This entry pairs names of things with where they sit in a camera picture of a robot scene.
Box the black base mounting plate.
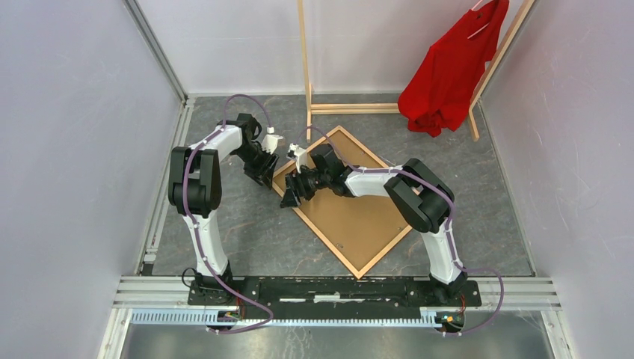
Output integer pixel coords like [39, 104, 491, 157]
[188, 276, 482, 320]

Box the wooden picture frame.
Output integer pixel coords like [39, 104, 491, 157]
[271, 124, 414, 280]

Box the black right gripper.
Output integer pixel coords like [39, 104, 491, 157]
[280, 164, 330, 209]

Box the aluminium rail frame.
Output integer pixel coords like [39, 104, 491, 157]
[96, 0, 578, 359]

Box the white clothes hanger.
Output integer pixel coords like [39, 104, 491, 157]
[467, 1, 508, 41]

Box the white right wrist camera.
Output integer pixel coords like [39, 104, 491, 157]
[286, 143, 309, 174]

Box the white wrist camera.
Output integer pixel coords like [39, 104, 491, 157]
[286, 143, 309, 174]
[261, 126, 285, 154]

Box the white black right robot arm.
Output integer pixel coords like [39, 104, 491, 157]
[280, 144, 467, 305]

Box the brown fibreboard backing board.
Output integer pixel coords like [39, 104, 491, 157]
[277, 131, 410, 274]

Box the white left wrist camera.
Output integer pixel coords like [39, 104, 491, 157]
[261, 126, 285, 154]

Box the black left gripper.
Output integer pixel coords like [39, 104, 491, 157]
[233, 144, 280, 191]

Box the wooden clothes rack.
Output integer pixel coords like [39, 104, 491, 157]
[296, 0, 535, 142]

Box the red t-shirt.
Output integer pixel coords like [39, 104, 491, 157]
[397, 10, 499, 138]

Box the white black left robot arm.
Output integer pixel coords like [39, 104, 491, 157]
[167, 113, 282, 305]

